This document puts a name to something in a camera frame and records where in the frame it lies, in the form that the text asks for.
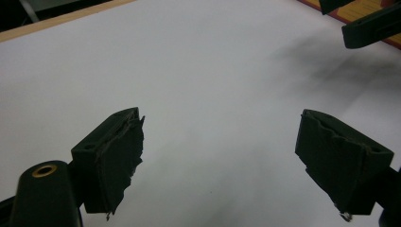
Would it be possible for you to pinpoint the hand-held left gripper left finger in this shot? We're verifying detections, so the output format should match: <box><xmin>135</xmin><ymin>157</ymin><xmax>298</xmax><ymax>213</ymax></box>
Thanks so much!
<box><xmin>70</xmin><ymin>107</ymin><xmax>146</xmax><ymax>221</ymax></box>

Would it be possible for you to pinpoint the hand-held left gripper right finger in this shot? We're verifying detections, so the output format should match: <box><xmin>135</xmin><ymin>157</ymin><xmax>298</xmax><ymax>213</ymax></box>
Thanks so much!
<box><xmin>294</xmin><ymin>108</ymin><xmax>395</xmax><ymax>222</ymax></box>

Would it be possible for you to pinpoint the grey metal stand bar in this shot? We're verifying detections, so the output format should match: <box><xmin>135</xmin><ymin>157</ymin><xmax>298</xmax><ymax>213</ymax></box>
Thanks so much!
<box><xmin>18</xmin><ymin>0</ymin><xmax>41</xmax><ymax>24</ymax></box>

